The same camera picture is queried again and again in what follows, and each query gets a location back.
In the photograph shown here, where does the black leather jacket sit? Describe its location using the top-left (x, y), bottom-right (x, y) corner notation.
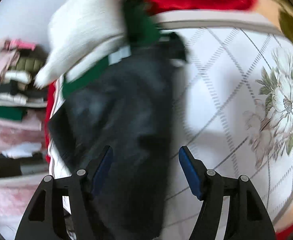
top-left (48, 33), bottom-right (186, 239)

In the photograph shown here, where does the clothes rack with garments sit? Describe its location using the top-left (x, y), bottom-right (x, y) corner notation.
top-left (0, 38), bottom-right (48, 121)

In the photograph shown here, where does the pink floral curtain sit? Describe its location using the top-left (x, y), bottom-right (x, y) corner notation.
top-left (0, 109), bottom-right (48, 237)

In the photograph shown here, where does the red floral blanket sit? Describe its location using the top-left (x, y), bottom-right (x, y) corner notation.
top-left (43, 0), bottom-right (293, 240)

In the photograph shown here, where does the white fluffy folded garment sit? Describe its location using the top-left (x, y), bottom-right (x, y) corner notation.
top-left (34, 0), bottom-right (126, 88)

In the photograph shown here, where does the green folded garment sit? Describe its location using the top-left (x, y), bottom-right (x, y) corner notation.
top-left (56, 0), bottom-right (160, 98)

